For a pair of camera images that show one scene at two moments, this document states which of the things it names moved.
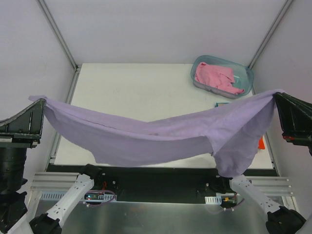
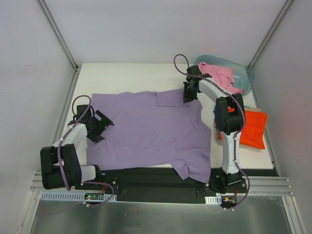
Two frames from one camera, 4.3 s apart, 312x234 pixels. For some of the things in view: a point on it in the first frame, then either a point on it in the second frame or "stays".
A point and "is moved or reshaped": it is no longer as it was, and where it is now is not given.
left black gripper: (18, 136) to (98, 127)
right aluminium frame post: (268, 36) stays
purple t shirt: (232, 134) is moved or reshaped
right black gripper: (300, 136) to (189, 92)
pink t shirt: (221, 77) stays
